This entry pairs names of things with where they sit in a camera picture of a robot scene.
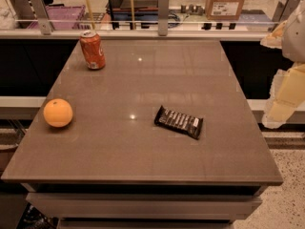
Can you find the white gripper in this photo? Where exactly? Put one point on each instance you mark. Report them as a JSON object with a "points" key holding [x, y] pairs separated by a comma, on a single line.
{"points": [[294, 35]]}

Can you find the black rxbar chocolate bar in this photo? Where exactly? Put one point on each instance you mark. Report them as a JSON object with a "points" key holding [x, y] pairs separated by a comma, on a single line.
{"points": [[178, 122]]}

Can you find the red coke can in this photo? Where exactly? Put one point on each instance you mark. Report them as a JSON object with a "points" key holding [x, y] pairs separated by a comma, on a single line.
{"points": [[92, 50]]}

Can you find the cardboard box with label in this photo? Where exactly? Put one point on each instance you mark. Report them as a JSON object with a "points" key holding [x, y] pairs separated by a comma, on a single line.
{"points": [[223, 9]]}

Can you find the yellow pole right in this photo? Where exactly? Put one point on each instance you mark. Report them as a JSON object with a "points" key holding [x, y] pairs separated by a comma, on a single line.
{"points": [[133, 15]]}

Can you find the yellow pole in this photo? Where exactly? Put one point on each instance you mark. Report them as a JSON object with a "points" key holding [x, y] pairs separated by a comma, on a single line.
{"points": [[89, 7], [133, 15]]}

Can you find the yellow pole left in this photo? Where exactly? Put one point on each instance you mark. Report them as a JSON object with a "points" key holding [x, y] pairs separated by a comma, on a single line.
{"points": [[89, 7]]}

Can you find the purple plastic crate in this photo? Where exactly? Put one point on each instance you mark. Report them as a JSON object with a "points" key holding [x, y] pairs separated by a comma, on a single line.
{"points": [[65, 17]]}

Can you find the orange fruit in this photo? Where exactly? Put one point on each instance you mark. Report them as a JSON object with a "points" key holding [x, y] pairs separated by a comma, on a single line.
{"points": [[58, 113]]}

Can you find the grey table drawer front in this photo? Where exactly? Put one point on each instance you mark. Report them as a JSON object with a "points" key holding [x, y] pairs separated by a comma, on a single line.
{"points": [[116, 206]]}

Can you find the metal railing post right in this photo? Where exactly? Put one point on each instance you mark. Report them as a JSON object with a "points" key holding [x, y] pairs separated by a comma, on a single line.
{"points": [[284, 9]]}

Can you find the metal railing post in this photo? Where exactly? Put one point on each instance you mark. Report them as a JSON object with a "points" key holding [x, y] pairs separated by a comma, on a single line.
{"points": [[284, 9], [42, 16], [163, 11]]}

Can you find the metal railing post middle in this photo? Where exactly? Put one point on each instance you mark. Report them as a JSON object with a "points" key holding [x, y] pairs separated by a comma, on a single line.
{"points": [[163, 11]]}

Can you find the metal railing post left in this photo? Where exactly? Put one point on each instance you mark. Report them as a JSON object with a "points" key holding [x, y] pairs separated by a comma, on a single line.
{"points": [[42, 16]]}

